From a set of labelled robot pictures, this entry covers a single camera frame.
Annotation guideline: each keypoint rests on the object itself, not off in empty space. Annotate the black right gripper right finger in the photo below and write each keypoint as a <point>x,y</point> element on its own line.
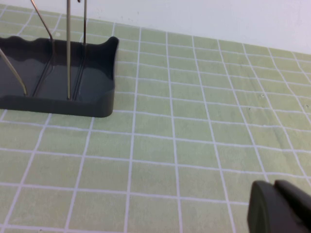
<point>298,201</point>

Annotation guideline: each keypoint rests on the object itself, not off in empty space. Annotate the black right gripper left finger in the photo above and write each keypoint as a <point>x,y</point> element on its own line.
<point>264,208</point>

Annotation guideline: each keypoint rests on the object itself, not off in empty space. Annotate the green checked tablecloth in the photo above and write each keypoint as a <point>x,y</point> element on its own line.
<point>184,136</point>

